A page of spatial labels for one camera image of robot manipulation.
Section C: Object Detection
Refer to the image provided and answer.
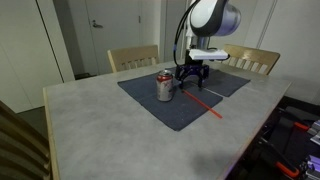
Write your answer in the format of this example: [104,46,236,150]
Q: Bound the red and silver soda can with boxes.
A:
[155,69,175,103]

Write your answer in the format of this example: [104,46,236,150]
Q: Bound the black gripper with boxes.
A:
[175,49,210,90]

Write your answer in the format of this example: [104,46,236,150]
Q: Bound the light wooden slat-back chair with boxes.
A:
[218,44,281,76]
[107,44,160,74]
[0,99,54,180]

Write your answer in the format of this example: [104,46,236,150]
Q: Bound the silver lever door handle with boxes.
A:
[91,19,105,30]

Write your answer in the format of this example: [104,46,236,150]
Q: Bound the white room door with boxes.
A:
[84,0,141,76]

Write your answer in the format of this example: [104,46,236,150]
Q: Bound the dark blue cloth placemat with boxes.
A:
[165,64,252,98]
[117,71,224,132]

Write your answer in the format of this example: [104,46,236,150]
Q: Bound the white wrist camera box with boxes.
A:
[188,48,229,62]

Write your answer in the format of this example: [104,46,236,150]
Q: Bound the black and orange bar clamp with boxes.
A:
[278,116,312,133]
[259,138,301,179]

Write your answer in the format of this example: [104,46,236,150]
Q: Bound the red plastic straw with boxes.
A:
[181,89,224,120]

